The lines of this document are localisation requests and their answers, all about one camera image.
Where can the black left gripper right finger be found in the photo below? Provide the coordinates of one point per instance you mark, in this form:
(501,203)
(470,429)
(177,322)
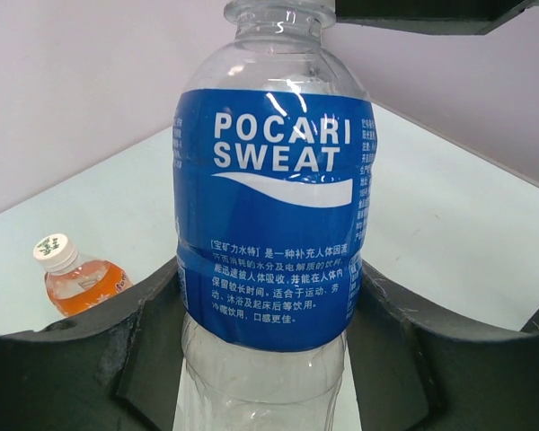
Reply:
(419,366)

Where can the blue Pocari Sweat bottle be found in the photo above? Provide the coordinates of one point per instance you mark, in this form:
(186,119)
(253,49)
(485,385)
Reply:
(273,143)

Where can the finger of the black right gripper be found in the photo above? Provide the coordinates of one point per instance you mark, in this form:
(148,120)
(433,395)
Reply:
(431,17)

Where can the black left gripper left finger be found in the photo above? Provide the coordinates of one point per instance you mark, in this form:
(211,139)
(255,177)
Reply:
(116,366)

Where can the orange tea bottle white cap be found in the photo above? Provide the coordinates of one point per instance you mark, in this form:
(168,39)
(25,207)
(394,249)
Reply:
(76,282)

